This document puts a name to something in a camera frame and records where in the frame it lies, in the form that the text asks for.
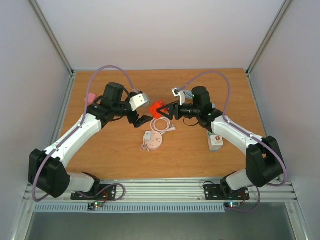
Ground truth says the grey power strip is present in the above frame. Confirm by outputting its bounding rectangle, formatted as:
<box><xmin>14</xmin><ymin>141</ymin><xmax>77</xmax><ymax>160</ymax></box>
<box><xmin>206</xmin><ymin>129</ymin><xmax>225</xmax><ymax>153</ymax></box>

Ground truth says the left controller board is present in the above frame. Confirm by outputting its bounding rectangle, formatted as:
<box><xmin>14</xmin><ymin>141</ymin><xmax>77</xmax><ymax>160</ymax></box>
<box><xmin>87</xmin><ymin>202</ymin><xmax>104</xmax><ymax>211</ymax></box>

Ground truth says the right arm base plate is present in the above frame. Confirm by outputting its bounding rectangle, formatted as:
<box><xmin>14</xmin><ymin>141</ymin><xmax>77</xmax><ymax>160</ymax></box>
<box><xmin>202</xmin><ymin>181</ymin><xmax>250</xmax><ymax>201</ymax></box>

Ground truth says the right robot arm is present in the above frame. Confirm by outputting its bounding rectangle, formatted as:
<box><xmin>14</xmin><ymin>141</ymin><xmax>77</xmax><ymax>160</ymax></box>
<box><xmin>156</xmin><ymin>86</ymin><xmax>287</xmax><ymax>199</ymax></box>

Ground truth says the aluminium rail frame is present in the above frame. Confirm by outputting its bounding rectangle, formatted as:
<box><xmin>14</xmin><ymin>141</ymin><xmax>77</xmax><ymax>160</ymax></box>
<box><xmin>22</xmin><ymin>174</ymin><xmax>299</xmax><ymax>204</ymax></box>

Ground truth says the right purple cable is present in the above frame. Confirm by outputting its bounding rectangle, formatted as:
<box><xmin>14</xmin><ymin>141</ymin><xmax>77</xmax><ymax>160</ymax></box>
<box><xmin>177</xmin><ymin>70</ymin><xmax>288</xmax><ymax>213</ymax></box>

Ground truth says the round pink power socket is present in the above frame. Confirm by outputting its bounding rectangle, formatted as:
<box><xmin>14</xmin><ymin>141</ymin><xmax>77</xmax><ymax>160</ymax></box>
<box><xmin>140</xmin><ymin>130</ymin><xmax>163</xmax><ymax>152</ymax></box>

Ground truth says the white cube charger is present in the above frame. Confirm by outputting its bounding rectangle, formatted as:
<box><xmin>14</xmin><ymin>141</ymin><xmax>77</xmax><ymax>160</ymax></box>
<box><xmin>209</xmin><ymin>134</ymin><xmax>225</xmax><ymax>150</ymax></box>

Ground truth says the controller board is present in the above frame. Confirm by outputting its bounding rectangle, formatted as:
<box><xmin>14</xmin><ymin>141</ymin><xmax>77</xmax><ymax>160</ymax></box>
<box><xmin>87</xmin><ymin>202</ymin><xmax>104</xmax><ymax>211</ymax></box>
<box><xmin>224</xmin><ymin>201</ymin><xmax>243</xmax><ymax>209</ymax></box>

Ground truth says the pink square plug adapter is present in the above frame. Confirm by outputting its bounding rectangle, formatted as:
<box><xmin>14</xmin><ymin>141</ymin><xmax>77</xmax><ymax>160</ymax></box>
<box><xmin>84</xmin><ymin>92</ymin><xmax>97</xmax><ymax>105</ymax></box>

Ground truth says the right controller board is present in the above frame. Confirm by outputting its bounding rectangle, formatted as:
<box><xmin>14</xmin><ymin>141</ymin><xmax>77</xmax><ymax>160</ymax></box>
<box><xmin>224</xmin><ymin>201</ymin><xmax>243</xmax><ymax>209</ymax></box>

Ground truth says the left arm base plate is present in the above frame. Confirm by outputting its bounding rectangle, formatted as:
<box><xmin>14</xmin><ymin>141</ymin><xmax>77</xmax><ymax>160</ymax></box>
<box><xmin>70</xmin><ymin>184</ymin><xmax>117</xmax><ymax>201</ymax></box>

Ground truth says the blue slotted cable duct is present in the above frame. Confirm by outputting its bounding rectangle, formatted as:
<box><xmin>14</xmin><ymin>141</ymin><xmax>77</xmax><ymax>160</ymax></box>
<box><xmin>34</xmin><ymin>203</ymin><xmax>225</xmax><ymax>214</ymax></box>

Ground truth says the orange cube socket adapter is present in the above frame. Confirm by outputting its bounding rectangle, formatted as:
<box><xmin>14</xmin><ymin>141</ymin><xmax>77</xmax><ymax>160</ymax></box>
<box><xmin>148</xmin><ymin>100</ymin><xmax>166</xmax><ymax>120</ymax></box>

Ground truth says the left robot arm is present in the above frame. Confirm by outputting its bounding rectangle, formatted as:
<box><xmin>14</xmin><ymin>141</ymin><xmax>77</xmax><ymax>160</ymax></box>
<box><xmin>28</xmin><ymin>82</ymin><xmax>152</xmax><ymax>202</ymax></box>

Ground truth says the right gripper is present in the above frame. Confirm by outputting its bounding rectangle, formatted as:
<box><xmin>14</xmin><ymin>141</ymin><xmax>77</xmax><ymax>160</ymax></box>
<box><xmin>157</xmin><ymin>98</ymin><xmax>201</xmax><ymax>122</ymax></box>

